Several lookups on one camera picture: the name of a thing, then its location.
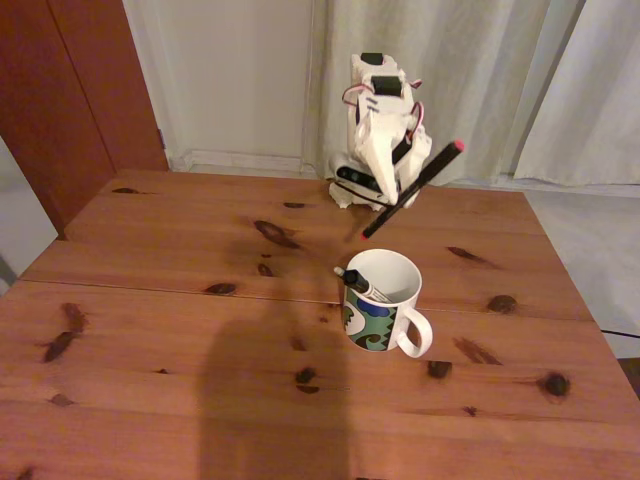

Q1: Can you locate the black pen with red end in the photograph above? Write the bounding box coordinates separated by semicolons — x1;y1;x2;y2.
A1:
360;140;465;240

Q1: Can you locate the brown wooden cabinet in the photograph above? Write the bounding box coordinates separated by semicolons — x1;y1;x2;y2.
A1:
0;0;170;242

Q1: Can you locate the narrow white curtain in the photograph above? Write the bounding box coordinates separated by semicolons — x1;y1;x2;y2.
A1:
512;0;640;190

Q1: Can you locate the white mug with green-blue pattern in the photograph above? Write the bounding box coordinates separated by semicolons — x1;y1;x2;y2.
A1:
342;248;434;360

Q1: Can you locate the wide white curtain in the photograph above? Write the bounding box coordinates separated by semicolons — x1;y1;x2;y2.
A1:
309;0;586;187

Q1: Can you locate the white marker with black cap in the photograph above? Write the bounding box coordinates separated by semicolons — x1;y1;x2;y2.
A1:
343;269;396;304

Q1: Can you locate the short servo cable loop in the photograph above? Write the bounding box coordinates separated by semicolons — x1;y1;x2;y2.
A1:
407;99;426;141

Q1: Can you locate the silver white camera box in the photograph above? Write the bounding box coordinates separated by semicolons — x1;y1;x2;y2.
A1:
334;160;385;195

